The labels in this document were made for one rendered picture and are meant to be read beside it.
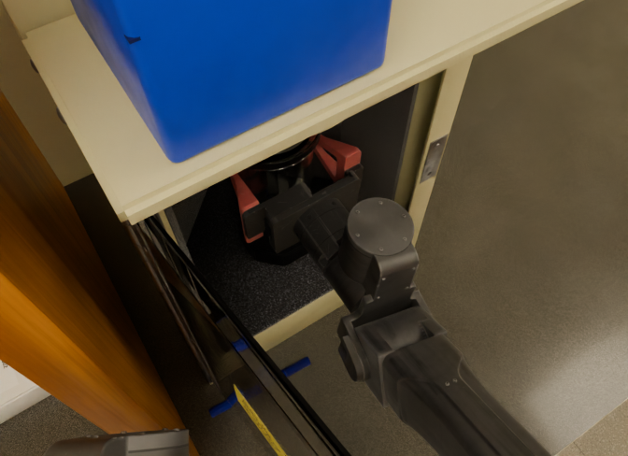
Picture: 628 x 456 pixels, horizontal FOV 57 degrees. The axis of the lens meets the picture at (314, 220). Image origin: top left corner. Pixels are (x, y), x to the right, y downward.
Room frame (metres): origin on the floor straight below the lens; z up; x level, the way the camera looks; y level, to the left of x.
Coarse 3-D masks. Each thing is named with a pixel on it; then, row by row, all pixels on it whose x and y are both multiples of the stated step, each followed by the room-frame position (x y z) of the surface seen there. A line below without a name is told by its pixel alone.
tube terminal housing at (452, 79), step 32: (0, 0) 0.21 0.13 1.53; (32, 0) 0.21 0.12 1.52; (64, 0) 0.22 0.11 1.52; (32, 64) 0.25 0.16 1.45; (448, 96) 0.37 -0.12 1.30; (416, 128) 0.39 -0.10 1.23; (448, 128) 0.38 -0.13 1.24; (416, 160) 0.40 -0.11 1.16; (416, 192) 0.37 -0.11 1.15; (416, 224) 0.37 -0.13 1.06; (288, 320) 0.27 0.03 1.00
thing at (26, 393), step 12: (0, 360) 0.23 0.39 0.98; (0, 372) 0.21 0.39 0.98; (12, 372) 0.21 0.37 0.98; (0, 384) 0.20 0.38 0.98; (12, 384) 0.20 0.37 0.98; (24, 384) 0.20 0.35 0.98; (0, 396) 0.18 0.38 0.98; (12, 396) 0.18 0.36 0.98; (24, 396) 0.18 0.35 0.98; (36, 396) 0.19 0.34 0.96; (0, 408) 0.17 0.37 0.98; (12, 408) 0.17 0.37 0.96; (24, 408) 0.18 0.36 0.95; (0, 420) 0.16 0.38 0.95
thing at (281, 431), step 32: (160, 256) 0.16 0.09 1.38; (192, 288) 0.14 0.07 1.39; (192, 320) 0.16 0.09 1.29; (224, 320) 0.12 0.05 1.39; (224, 352) 0.12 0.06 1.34; (224, 384) 0.15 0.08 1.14; (256, 384) 0.09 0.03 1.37; (288, 416) 0.07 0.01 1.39; (288, 448) 0.07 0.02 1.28; (320, 448) 0.05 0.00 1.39
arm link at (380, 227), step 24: (360, 216) 0.26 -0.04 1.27; (384, 216) 0.26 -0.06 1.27; (408, 216) 0.26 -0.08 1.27; (360, 240) 0.23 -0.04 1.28; (384, 240) 0.23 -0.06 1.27; (408, 240) 0.23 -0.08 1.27; (360, 264) 0.22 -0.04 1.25; (384, 264) 0.21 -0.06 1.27; (408, 264) 0.21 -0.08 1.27; (384, 288) 0.20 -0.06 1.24; (408, 288) 0.21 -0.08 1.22; (360, 312) 0.20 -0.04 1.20; (384, 312) 0.21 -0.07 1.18; (360, 360) 0.16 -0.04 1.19
